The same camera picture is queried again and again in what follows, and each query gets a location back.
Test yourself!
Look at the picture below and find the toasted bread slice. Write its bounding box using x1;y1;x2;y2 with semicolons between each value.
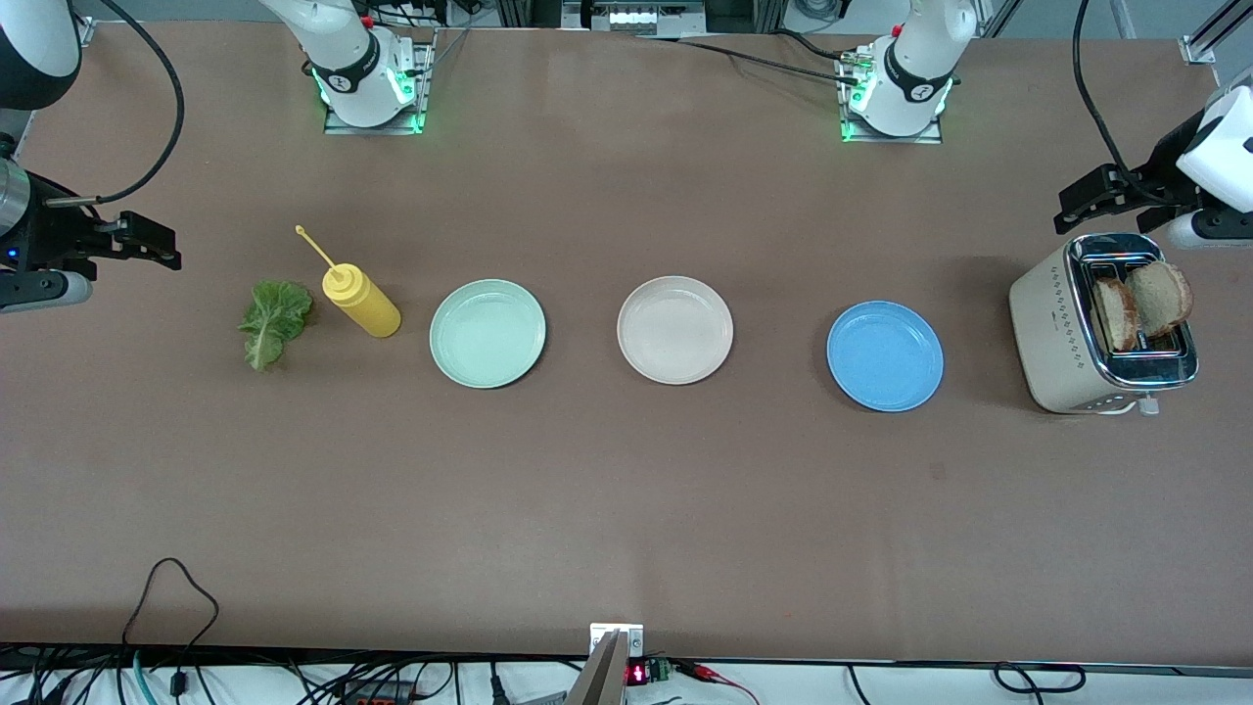
1123;259;1196;341
1091;275;1142;354

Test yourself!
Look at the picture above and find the green lettuce leaf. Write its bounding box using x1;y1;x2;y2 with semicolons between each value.
238;280;316;373

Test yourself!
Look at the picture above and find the yellow squeeze bottle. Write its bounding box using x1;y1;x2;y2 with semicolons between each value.
295;224;402;340

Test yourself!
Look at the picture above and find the blue plate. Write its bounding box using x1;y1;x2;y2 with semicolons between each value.
825;300;946;413

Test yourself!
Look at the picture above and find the mint green plate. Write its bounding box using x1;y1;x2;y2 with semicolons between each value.
429;279;547;390

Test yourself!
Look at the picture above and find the beige plate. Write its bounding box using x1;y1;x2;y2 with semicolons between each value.
616;275;734;386

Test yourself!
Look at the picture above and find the beige chrome toaster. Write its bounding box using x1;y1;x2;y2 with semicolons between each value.
1008;232;1201;417

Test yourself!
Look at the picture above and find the aluminium frame profile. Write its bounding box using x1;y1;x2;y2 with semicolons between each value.
1180;0;1253;66

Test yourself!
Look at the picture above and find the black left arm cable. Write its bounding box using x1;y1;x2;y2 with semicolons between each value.
1072;0;1181;207

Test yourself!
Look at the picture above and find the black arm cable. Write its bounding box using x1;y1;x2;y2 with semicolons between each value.
44;0;187;207
1072;0;1181;207

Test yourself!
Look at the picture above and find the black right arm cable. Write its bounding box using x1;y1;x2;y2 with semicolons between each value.
44;0;187;207

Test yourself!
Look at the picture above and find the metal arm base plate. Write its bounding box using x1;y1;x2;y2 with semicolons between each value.
323;27;438;136
837;47;946;146

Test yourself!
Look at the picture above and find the thin black looped cable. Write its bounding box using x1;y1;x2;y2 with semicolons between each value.
121;557;220;649

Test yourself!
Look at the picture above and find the black cable across table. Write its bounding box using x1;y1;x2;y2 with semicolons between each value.
634;34;864;87

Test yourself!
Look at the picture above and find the black coiled cable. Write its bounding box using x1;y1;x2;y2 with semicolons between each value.
993;662;1088;695

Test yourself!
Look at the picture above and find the metal frame with light unit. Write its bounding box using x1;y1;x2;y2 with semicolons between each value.
563;0;708;32

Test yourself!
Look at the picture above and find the silver mounting bracket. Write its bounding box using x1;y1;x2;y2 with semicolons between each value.
589;623;646;659

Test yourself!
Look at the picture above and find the red wire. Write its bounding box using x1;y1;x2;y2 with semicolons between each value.
675;661;760;705

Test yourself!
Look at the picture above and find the grey metal mount bar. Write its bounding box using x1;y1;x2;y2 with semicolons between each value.
565;632;628;705

